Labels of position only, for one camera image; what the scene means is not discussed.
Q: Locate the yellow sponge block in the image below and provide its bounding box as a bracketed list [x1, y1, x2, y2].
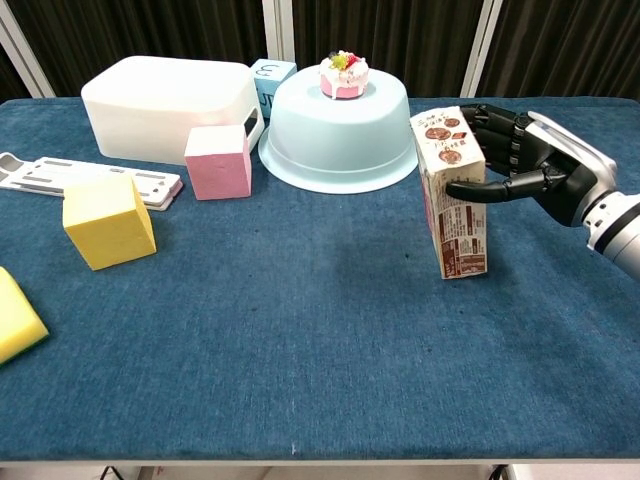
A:
[0, 266, 50, 366]

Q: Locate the yellow foam cube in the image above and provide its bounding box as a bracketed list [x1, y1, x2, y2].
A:
[62, 173, 158, 272]

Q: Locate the blue number cube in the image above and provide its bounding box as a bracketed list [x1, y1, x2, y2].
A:
[249, 58, 297, 119]

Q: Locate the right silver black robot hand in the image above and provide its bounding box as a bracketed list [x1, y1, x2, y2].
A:
[444, 103, 619, 229]

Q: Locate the white folding laptop stand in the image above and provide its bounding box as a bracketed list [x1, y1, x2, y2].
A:
[0, 151, 184, 211]

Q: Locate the light blue plastic basin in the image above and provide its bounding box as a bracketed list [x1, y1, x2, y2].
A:
[258, 66, 419, 194]

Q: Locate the pink foam cube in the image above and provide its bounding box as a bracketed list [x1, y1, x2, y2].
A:
[183, 124, 253, 201]

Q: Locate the white frame post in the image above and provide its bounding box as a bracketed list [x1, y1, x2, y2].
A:
[262, 0, 297, 64]
[0, 9, 56, 99]
[459, 0, 504, 99]

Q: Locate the blue table cloth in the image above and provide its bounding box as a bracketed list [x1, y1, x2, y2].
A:
[0, 97, 640, 461]

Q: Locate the pink toy cake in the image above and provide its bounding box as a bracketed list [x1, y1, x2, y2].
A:
[319, 49, 371, 100]

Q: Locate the white plastic storage box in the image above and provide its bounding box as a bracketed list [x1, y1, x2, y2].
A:
[80, 55, 265, 166]

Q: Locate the black pleated curtain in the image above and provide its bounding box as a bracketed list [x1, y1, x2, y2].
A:
[4, 0, 269, 99]
[292, 0, 486, 99]
[0, 49, 26, 101]
[477, 0, 640, 99]

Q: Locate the red snack box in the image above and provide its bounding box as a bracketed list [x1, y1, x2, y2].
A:
[408, 105, 489, 280]

